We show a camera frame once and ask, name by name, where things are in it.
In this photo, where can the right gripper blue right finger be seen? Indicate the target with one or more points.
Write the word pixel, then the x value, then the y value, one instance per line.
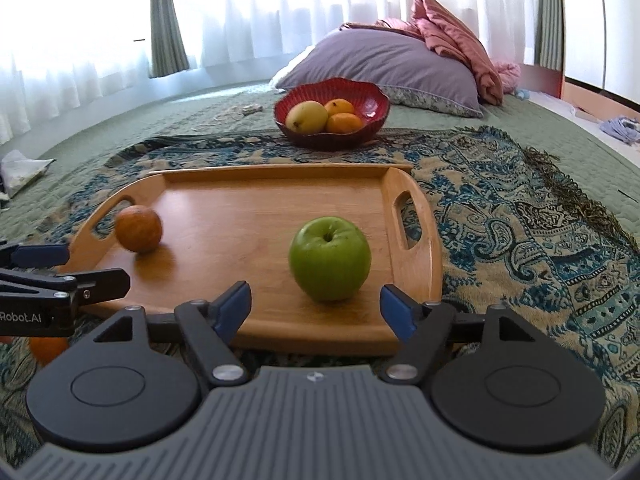
pixel 423 333

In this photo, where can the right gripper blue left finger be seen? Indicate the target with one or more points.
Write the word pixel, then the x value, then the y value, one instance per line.
pixel 208 327

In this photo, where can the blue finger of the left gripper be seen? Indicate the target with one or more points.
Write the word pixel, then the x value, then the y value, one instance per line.
pixel 75 289
pixel 21 256

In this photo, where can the smooth orange mandarin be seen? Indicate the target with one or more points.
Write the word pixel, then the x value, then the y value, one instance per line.
pixel 47 349

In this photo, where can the large mottled orange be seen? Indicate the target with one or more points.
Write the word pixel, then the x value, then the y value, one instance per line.
pixel 138 229

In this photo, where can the green apple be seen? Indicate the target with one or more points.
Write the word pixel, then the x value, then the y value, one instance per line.
pixel 330 259

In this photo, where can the wooden serving tray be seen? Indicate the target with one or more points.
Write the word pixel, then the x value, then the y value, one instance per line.
pixel 222 225

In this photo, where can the paisley patterned throw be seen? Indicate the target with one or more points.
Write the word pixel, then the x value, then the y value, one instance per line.
pixel 517 224

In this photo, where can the yellow pear in bowl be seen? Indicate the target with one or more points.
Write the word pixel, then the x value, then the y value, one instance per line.
pixel 308 117

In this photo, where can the orange fruit in bowl front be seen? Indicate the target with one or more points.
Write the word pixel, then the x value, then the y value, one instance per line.
pixel 343 123

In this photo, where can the orange fruit in bowl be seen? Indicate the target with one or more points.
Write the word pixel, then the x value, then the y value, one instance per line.
pixel 339 106
pixel 343 123

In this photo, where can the red fruit bowl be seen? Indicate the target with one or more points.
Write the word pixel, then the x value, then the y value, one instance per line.
pixel 371 104

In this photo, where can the orange fruit in bowl back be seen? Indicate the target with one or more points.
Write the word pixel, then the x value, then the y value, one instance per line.
pixel 339 106

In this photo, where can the green quilted bedspread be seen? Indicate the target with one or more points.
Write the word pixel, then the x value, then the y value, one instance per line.
pixel 200 115

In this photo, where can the green curtain left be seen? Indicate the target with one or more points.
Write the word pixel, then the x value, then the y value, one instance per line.
pixel 168 56

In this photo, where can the green curtain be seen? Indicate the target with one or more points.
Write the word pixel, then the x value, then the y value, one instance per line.
pixel 549 47
pixel 168 56

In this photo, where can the purple pillow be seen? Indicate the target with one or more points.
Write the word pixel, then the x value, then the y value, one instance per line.
pixel 401 66

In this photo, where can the lavender cloth on floor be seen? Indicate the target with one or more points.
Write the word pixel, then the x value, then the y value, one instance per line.
pixel 624 129

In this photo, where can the pink blanket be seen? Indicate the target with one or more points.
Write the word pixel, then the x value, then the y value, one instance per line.
pixel 446 35

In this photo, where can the green curtain right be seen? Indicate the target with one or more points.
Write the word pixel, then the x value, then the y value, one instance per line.
pixel 549 47

